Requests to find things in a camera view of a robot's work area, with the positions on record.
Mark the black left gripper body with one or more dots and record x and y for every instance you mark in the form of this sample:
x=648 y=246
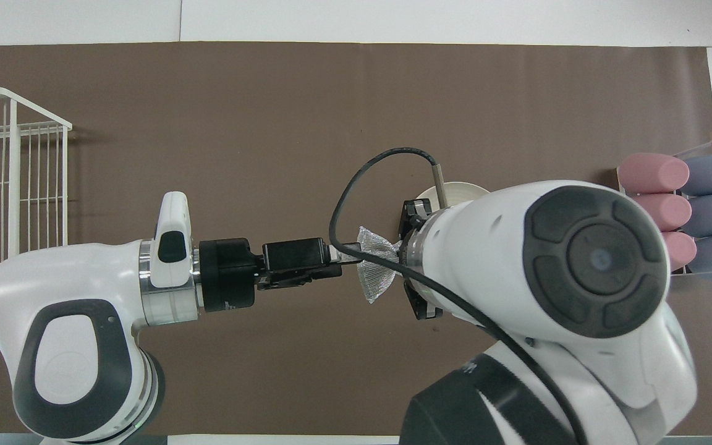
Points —
x=226 y=275

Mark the silver mesh sponge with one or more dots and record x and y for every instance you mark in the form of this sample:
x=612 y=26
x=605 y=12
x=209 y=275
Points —
x=377 y=284

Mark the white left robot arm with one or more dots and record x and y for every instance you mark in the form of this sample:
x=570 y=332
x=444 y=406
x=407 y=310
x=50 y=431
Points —
x=84 y=278

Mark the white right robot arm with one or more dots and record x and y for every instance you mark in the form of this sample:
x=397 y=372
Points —
x=517 y=278

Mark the cream round plate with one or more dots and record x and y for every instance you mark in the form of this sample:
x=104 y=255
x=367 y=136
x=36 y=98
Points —
x=464 y=190

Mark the brown table mat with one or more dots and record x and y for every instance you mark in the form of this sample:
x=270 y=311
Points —
x=238 y=123

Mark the pink plastic cup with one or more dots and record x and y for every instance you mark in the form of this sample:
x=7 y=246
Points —
x=680 y=250
x=671 y=213
x=652 y=173

